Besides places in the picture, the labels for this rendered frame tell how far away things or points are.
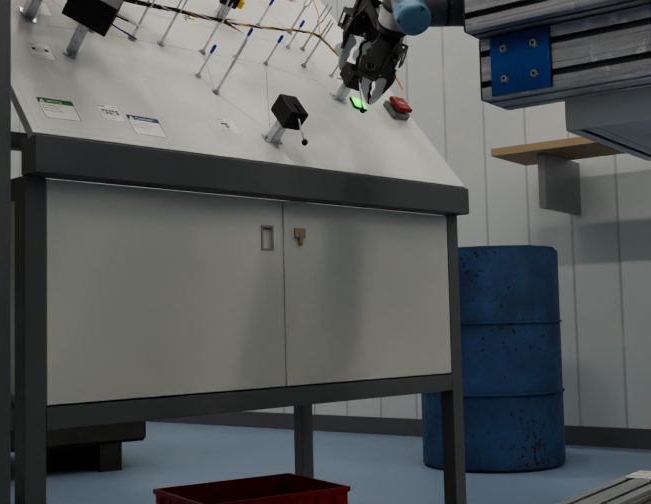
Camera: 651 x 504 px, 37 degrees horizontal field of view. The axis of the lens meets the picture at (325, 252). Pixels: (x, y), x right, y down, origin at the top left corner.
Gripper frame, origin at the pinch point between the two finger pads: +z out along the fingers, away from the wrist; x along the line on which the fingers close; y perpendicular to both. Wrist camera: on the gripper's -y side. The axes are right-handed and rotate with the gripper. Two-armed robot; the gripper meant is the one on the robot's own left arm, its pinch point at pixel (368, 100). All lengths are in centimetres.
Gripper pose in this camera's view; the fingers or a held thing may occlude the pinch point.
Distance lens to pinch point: 237.0
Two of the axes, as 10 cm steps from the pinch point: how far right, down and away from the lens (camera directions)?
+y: 4.7, -5.2, 7.1
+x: -8.6, -4.5, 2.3
